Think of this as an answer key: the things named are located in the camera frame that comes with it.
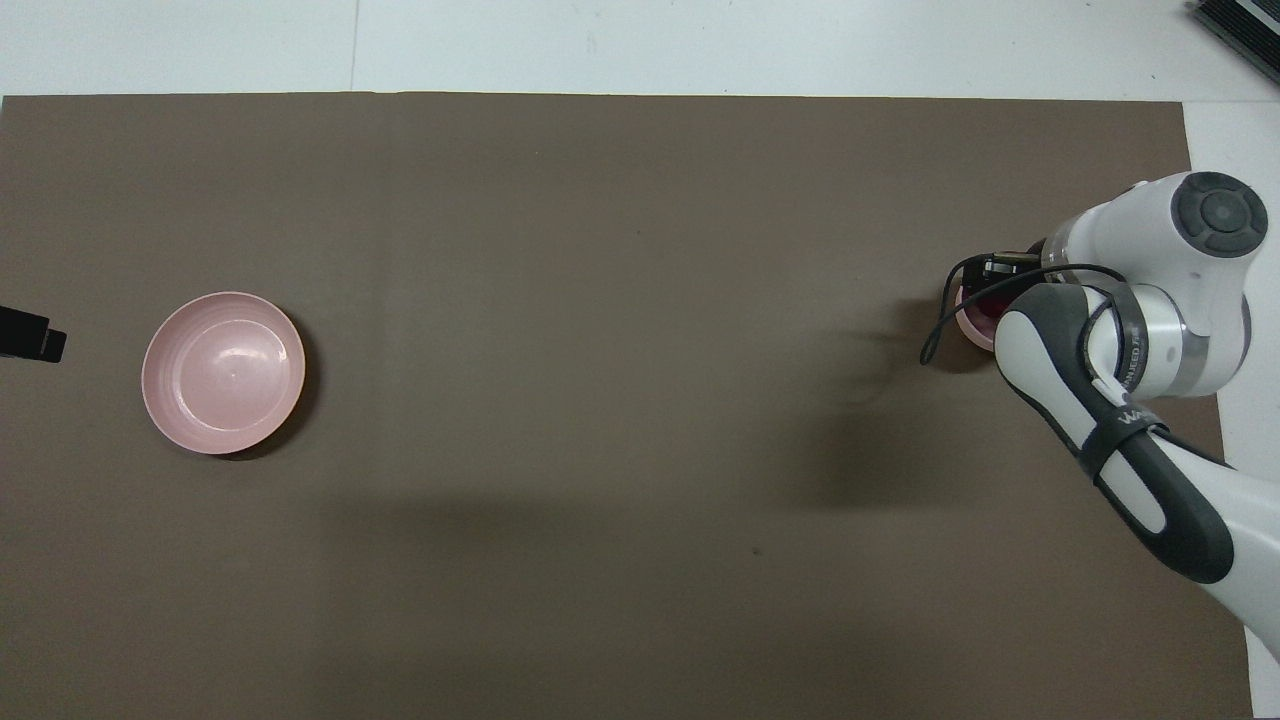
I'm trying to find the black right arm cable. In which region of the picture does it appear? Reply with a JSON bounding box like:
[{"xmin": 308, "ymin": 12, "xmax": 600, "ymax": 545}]
[{"xmin": 920, "ymin": 256, "xmax": 1133, "ymax": 366}]

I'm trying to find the pink plate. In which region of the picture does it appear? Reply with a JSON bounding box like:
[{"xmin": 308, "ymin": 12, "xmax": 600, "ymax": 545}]
[{"xmin": 141, "ymin": 291, "xmax": 307, "ymax": 457}]

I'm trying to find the brown table mat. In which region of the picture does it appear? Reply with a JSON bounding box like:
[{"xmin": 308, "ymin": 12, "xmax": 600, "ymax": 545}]
[{"xmin": 0, "ymin": 93, "xmax": 1256, "ymax": 720}]

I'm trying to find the black ribbed device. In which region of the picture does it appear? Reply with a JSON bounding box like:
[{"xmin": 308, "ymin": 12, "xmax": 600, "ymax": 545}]
[{"xmin": 1188, "ymin": 0, "xmax": 1280, "ymax": 88}]

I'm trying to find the pink bowl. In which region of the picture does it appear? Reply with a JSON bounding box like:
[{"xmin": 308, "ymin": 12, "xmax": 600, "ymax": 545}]
[{"xmin": 955, "ymin": 285, "xmax": 1003, "ymax": 352}]

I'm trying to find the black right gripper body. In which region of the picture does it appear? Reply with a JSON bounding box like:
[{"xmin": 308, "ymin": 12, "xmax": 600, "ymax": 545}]
[{"xmin": 963, "ymin": 250, "xmax": 1051, "ymax": 301}]

